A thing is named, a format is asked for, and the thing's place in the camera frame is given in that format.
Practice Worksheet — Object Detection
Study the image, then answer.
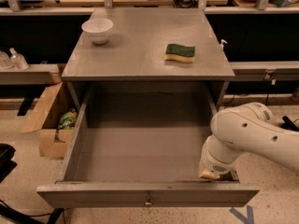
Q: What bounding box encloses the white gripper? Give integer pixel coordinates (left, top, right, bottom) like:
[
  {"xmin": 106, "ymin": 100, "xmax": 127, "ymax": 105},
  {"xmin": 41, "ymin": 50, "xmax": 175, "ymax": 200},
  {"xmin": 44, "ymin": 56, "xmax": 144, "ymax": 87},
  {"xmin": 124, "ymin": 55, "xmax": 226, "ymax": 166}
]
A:
[{"xmin": 199, "ymin": 135, "xmax": 242, "ymax": 180}]

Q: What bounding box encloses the grey top drawer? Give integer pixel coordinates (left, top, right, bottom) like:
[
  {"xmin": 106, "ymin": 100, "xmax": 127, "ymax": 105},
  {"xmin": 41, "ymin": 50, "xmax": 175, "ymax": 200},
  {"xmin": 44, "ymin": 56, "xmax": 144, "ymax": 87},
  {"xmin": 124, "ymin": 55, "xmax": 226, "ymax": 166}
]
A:
[{"xmin": 37, "ymin": 82, "xmax": 259, "ymax": 208}]

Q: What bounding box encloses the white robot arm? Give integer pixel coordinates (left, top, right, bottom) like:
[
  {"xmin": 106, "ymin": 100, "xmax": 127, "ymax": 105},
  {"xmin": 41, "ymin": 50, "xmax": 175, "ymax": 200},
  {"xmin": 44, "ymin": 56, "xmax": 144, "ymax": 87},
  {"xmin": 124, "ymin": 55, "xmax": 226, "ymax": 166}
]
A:
[{"xmin": 198, "ymin": 103, "xmax": 299, "ymax": 179}]

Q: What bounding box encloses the grey drawer cabinet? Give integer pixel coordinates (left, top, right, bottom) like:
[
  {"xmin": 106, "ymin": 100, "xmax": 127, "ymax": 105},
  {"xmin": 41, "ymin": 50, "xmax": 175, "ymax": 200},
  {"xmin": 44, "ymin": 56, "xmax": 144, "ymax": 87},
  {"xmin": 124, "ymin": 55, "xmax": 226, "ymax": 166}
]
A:
[{"xmin": 63, "ymin": 7, "xmax": 234, "ymax": 109}]

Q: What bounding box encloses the blue tape floor marker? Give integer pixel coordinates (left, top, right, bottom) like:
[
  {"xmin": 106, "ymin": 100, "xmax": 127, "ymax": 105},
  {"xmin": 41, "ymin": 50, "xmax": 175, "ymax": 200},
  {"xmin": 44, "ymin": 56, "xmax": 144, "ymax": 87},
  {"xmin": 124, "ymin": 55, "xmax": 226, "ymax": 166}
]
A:
[{"xmin": 230, "ymin": 205, "xmax": 255, "ymax": 224}]

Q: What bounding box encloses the green yellow sponge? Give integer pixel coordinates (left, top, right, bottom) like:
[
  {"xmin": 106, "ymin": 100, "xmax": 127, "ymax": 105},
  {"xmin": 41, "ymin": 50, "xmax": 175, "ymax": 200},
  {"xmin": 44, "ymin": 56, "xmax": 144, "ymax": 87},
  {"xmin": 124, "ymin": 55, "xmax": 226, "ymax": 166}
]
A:
[{"xmin": 164, "ymin": 44, "xmax": 195, "ymax": 63}]

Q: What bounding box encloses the white pump bottle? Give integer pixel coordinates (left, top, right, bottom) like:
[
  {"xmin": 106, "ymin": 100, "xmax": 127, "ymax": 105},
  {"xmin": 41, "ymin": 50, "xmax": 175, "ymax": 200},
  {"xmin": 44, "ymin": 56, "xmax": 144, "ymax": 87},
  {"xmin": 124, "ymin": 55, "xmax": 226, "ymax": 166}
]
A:
[{"xmin": 220, "ymin": 39, "xmax": 227, "ymax": 50}]

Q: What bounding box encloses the green snack bag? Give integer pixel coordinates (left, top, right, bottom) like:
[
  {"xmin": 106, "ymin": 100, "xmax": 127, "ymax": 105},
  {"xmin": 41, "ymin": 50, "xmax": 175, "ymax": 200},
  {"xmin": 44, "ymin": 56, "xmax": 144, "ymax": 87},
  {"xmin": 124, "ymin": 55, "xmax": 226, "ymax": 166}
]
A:
[{"xmin": 57, "ymin": 108, "xmax": 78, "ymax": 130}]

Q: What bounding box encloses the cardboard box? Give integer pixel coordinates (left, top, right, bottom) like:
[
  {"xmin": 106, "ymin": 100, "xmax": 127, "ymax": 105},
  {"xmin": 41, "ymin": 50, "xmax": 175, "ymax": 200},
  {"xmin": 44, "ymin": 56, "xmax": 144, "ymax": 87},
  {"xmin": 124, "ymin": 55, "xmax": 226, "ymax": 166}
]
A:
[{"xmin": 20, "ymin": 83, "xmax": 75, "ymax": 158}]

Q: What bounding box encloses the white bowl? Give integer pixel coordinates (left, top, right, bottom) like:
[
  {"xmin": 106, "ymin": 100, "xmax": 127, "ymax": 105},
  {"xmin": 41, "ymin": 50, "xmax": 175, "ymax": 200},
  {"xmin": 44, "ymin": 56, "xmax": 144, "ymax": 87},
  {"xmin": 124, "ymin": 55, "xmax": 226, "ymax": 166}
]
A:
[{"xmin": 81, "ymin": 18, "xmax": 113, "ymax": 44}]

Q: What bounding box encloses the clear sanitizer bottle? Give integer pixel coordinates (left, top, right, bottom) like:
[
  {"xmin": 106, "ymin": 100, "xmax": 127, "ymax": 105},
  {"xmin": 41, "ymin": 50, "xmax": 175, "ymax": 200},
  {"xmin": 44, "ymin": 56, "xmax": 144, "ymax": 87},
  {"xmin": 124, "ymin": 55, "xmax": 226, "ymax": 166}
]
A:
[{"xmin": 9, "ymin": 48, "xmax": 29, "ymax": 70}]

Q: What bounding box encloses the clear bottle at edge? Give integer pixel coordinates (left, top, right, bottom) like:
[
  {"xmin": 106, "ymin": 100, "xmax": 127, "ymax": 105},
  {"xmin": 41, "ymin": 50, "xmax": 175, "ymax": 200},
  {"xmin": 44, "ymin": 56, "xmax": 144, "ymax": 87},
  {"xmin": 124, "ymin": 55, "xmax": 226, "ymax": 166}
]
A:
[{"xmin": 0, "ymin": 50, "xmax": 13, "ymax": 69}]

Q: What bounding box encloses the black floor cable left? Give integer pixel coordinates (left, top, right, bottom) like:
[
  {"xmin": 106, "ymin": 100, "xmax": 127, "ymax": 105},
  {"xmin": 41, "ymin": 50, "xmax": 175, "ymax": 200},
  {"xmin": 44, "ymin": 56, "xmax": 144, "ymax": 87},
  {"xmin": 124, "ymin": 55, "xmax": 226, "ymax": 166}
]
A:
[{"xmin": 0, "ymin": 199, "xmax": 68, "ymax": 224}]

